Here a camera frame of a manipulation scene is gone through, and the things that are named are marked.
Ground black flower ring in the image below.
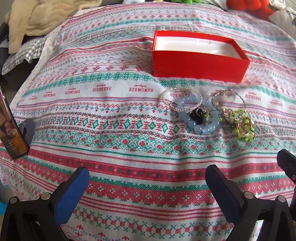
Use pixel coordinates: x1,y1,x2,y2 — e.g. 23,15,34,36
190,109,206,123

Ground black cord green bead bracelet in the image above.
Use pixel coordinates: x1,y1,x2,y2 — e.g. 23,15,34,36
203,111,223,122

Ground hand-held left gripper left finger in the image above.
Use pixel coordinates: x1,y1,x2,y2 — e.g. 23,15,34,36
0,167,90,241

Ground orange plush toy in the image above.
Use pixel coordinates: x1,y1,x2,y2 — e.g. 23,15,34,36
226,0,274,16

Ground blue bead bracelet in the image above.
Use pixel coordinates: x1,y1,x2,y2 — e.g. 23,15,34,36
170,96,221,135

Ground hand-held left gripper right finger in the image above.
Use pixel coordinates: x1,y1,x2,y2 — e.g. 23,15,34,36
205,164,296,241

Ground grey phone stand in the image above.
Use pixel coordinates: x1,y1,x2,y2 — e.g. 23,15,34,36
20,119,36,149

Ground patterned knit tablecloth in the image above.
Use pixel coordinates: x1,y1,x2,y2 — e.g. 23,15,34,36
0,0,296,241

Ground thin bracelet with pink bead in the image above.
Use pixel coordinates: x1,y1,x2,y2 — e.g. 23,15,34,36
211,89,246,120

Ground silver rhinestone bangle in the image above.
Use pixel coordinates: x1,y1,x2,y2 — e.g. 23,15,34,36
162,87,203,111

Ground red cardboard box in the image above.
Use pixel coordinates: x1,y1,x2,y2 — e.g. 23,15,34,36
152,30,251,83

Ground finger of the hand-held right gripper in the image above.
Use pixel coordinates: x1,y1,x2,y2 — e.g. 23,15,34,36
277,149,296,186

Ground green plush toy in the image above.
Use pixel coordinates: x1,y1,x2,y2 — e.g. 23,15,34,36
171,0,204,5

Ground beige fleece blanket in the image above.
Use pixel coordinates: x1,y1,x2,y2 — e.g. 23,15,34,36
5,0,102,54

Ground smartphone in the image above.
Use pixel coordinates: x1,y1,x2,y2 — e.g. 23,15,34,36
0,87,30,159

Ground large gold ring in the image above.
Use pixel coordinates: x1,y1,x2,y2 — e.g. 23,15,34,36
242,119,255,138

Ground rose gold ring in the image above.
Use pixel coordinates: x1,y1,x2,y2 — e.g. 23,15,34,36
223,108,234,122

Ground grey checkered cloth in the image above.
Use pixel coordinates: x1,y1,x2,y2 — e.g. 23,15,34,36
2,35,50,75

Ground white pillow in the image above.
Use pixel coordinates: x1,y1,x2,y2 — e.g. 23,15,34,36
268,0,296,30

